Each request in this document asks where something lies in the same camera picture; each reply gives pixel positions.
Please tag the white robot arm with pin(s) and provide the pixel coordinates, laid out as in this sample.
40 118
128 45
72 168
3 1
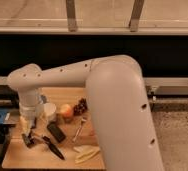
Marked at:
116 98

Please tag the small dark clip tool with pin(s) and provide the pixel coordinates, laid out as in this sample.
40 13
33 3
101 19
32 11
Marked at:
28 140

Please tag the black rectangular remote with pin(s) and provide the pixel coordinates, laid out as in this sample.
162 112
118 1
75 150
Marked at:
56 132

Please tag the red-yellow apple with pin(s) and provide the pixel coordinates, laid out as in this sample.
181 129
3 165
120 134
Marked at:
66 111

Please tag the white paper cup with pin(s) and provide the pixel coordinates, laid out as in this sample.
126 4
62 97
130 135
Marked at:
50 112

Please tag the wooden cutting board table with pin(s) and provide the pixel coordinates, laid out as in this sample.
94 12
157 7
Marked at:
19 157

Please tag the blue-grey round lid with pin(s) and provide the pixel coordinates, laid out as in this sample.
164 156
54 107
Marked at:
44 98

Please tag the dark grape bunch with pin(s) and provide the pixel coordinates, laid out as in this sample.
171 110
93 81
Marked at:
80 107

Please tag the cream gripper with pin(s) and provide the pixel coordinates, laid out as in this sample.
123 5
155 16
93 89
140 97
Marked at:
27 121

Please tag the metal fork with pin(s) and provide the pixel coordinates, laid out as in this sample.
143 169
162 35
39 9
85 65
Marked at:
83 121

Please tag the black handled brush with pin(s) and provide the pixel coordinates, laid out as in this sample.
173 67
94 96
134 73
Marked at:
50 145

